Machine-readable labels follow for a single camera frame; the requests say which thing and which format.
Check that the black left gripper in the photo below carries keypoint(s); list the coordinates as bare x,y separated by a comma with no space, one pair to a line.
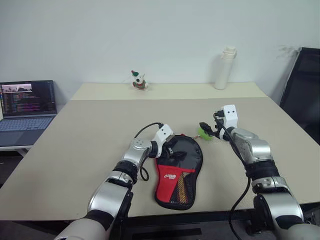
168,145

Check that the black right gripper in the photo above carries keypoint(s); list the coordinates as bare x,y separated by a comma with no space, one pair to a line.
219,120

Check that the black and red paddle case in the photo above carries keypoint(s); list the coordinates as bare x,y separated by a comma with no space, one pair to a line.
185,155

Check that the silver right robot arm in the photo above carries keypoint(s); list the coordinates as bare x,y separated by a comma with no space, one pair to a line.
260,155

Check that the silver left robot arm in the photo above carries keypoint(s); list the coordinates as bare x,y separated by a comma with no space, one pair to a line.
112,190

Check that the white water bottle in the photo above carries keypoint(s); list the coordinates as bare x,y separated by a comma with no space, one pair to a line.
223,72

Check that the white plush toy dog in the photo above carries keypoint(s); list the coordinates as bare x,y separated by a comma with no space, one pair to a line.
138,81

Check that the black office chair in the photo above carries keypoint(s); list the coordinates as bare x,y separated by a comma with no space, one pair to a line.
303,95

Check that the open grey laptop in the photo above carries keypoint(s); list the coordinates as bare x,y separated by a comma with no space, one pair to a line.
22,100

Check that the white side desk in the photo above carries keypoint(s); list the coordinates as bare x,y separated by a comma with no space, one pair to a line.
12,148

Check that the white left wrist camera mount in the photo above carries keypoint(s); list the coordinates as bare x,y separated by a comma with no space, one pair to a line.
163,132

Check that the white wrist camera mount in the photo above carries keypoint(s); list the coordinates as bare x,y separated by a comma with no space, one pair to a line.
163,132
230,116

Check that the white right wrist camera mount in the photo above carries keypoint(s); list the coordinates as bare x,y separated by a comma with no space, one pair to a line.
230,116

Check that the black table frame bar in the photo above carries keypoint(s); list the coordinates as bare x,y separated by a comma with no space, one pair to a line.
175,217

